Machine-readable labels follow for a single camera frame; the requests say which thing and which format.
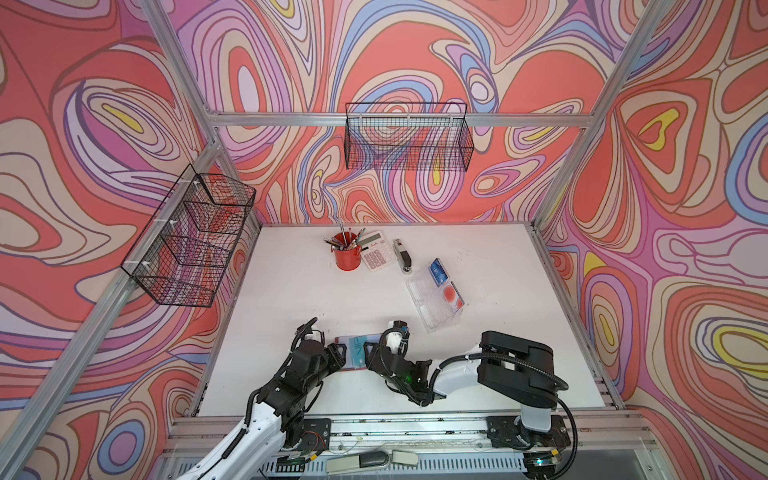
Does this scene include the teal credit card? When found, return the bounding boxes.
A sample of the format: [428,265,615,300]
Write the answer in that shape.
[348,335,370,370]

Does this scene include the red leather card holder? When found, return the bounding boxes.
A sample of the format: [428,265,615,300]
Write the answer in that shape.
[334,334,380,371]

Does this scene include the clear plastic card tray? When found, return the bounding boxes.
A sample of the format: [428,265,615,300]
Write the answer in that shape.
[406,263,464,333]

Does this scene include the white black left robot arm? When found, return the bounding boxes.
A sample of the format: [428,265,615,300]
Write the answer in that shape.
[180,317,346,480]

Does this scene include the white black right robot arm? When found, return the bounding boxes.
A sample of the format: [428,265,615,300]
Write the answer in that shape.
[363,322,575,451]

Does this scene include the red credit card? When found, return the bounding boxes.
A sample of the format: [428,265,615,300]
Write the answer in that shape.
[441,282,465,315]

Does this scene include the blue credit card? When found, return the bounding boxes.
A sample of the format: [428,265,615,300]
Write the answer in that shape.
[428,258,449,287]

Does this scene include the red pen cup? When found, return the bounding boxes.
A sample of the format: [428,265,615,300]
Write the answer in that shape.
[333,250,362,271]

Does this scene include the black silver stapler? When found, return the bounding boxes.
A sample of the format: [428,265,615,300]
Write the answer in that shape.
[393,239,413,275]

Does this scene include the pens in cup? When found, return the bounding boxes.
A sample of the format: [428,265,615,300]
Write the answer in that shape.
[323,227,366,251]

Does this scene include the white calculator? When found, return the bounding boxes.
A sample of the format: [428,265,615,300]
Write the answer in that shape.
[358,231,397,272]

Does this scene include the black wire basket left wall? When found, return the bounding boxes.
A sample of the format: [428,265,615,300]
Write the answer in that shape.
[121,165,255,308]

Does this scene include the black wire basket wall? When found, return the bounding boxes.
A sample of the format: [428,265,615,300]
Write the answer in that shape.
[121,165,255,308]
[344,101,475,172]

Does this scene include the black wire basket back wall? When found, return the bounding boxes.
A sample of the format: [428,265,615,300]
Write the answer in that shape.
[344,101,475,172]

